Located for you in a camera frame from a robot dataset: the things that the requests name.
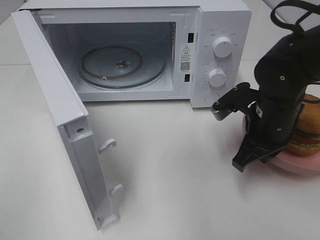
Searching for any white microwave oven body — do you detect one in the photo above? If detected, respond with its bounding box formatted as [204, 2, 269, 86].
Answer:
[17, 0, 252, 108]

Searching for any glass microwave turntable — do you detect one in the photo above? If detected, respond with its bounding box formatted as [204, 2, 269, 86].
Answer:
[78, 41, 167, 89]

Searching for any white microwave door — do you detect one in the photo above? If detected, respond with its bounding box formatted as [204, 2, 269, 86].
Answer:
[12, 10, 123, 230]

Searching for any pink round plate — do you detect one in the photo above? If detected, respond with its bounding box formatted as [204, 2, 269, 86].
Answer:
[241, 113, 320, 177]

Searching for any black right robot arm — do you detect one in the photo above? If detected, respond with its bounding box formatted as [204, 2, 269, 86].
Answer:
[232, 26, 320, 172]

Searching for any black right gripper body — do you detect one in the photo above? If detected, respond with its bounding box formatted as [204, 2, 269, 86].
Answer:
[243, 109, 300, 164]

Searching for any warning label with QR code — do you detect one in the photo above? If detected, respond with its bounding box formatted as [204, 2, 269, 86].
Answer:
[179, 43, 195, 74]

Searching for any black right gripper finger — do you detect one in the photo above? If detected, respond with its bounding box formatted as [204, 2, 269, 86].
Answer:
[232, 134, 265, 173]
[260, 150, 282, 164]

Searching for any white timer knob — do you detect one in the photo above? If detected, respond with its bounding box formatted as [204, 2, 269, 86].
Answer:
[208, 68, 227, 88]

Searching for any burger with sesame-free bun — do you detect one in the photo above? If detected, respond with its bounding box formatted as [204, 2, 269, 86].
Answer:
[285, 93, 320, 157]

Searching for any upper white control knob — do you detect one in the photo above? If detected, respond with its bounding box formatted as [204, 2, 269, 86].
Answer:
[212, 36, 233, 58]

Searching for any round door release button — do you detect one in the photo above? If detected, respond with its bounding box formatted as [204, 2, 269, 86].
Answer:
[204, 92, 220, 106]

